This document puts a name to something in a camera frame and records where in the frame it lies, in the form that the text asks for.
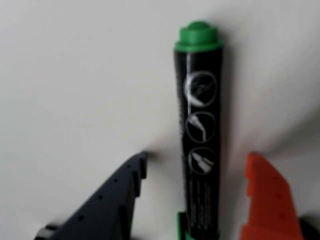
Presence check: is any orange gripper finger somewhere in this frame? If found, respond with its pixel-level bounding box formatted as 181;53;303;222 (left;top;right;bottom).
239;151;305;240

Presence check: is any dark navy gripper finger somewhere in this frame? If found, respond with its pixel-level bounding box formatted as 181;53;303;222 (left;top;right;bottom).
49;151;148;240

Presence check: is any green capped black marker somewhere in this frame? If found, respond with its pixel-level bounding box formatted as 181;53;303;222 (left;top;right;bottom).
173;19;225;240

